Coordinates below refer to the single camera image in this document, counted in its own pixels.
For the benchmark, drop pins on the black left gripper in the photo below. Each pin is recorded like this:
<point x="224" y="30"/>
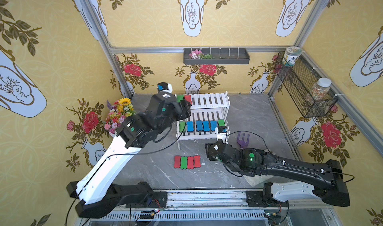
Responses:
<point x="184" y="108"/>

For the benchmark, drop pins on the jar with patterned label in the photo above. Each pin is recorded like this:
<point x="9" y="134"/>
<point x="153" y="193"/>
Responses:
<point x="291" y="55"/>

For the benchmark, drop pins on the red eraser top shelf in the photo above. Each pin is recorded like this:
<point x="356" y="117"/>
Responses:
<point x="177" y="162"/>
<point x="188" y="98"/>

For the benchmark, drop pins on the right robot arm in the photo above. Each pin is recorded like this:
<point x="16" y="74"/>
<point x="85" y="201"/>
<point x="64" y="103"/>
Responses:
<point x="324" y="180"/>

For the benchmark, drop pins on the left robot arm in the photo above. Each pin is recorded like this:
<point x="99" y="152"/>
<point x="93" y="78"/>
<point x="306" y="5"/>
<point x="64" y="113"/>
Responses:
<point x="97" y="194"/>

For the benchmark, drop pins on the grey wall tray with flowers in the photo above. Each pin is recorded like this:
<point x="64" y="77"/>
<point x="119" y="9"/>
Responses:
<point x="215" y="55"/>

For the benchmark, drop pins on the white wooden two-tier shelf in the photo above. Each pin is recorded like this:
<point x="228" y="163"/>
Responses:
<point x="205" y="107"/>

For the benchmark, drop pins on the blue eraser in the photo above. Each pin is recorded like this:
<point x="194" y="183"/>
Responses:
<point x="206" y="126"/>
<point x="190" y="126"/>
<point x="213" y="125"/>
<point x="199" y="125"/>

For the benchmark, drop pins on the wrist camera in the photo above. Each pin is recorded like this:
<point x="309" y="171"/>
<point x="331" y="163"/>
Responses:
<point x="221" y="133"/>
<point x="166" y="87"/>

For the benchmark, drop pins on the green eraser lower shelf right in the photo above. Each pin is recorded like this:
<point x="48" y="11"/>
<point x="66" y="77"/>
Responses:
<point x="221" y="122"/>

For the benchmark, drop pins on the white gardening glove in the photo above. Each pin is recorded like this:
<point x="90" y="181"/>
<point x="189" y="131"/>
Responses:
<point x="253" y="181"/>

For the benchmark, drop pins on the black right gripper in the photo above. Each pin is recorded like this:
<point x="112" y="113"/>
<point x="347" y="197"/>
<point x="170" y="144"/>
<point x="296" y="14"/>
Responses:
<point x="211" y="151"/>

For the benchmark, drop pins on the green eraser lower shelf left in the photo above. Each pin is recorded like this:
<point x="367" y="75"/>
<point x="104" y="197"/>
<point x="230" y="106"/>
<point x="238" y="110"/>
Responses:
<point x="182" y="127"/>

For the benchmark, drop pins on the black wire wall basket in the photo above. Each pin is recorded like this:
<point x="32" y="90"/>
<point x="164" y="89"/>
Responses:
<point x="298" y="81"/>

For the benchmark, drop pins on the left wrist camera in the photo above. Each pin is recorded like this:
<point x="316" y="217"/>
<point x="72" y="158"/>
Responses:
<point x="166" y="87"/>

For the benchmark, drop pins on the purple garden fork pink handle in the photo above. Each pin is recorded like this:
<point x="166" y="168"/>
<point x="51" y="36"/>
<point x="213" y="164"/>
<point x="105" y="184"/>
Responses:
<point x="243" y="140"/>

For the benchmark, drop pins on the clear jar white lid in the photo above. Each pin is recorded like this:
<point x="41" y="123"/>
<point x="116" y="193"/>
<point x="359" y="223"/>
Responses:
<point x="320" y="89"/>

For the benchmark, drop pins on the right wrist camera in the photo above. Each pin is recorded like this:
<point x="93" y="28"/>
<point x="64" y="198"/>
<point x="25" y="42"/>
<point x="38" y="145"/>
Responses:
<point x="221" y="133"/>

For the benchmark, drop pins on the flower bouquet in white planter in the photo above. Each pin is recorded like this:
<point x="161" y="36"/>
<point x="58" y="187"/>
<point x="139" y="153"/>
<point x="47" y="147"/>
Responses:
<point x="118" y="112"/>

